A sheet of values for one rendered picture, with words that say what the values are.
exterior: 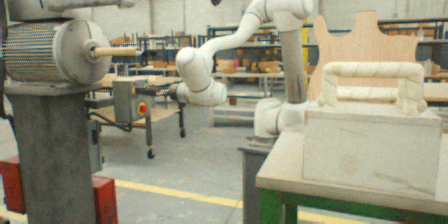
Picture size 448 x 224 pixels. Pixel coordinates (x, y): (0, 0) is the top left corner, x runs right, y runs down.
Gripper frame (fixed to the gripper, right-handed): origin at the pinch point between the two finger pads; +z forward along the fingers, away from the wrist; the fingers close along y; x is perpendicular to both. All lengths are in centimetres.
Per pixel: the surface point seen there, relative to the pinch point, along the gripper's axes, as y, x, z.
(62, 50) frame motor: -34.4, 18.6, 6.8
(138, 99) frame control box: 2.5, -4.6, 4.0
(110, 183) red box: -4, -47, 19
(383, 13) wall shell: 1078, 151, -261
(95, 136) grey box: -6.3, -22.3, 23.8
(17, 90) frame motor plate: -34.5, 3.6, 32.5
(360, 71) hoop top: -41, 12, -88
